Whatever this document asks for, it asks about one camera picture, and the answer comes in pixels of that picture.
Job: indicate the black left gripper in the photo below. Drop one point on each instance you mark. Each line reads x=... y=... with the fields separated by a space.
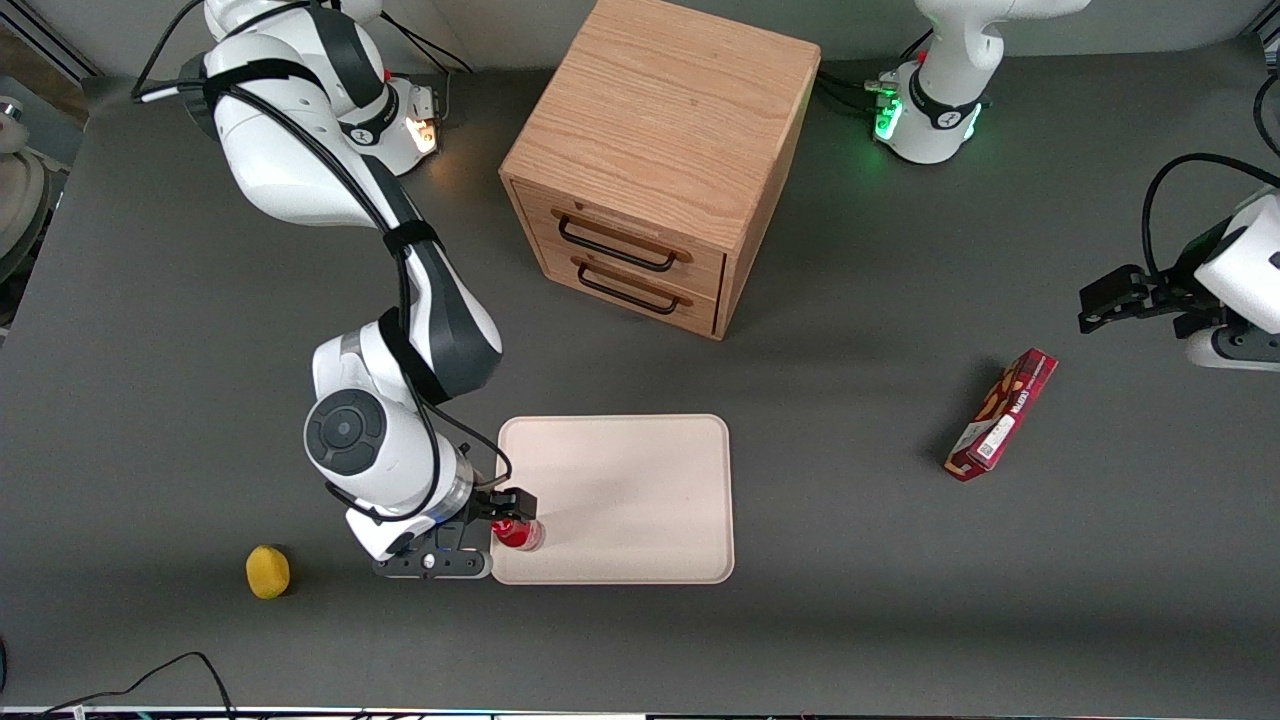
x=1176 y=296

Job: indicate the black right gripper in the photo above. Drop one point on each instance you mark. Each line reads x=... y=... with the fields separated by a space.
x=487 y=506

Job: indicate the red coke bottle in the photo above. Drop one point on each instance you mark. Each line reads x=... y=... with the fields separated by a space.
x=515 y=535

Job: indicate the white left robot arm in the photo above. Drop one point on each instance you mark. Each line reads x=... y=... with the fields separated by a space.
x=960 y=40

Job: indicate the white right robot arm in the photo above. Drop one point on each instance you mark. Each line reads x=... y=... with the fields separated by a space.
x=280 y=150

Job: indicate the beige plastic tray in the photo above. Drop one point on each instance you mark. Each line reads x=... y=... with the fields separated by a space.
x=630 y=490

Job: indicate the red snack box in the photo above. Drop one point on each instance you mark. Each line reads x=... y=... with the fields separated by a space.
x=1000 y=415

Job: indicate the wooden drawer front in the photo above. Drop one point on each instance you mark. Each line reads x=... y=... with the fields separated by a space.
x=705 y=272
x=700 y=315

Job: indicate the wooden drawer cabinet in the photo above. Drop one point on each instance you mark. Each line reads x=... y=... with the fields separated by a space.
x=660 y=110

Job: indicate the white round stand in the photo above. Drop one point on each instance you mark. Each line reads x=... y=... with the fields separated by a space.
x=20 y=200

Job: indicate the grey metal frame rail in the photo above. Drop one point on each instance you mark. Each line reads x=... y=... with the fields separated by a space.
x=60 y=45

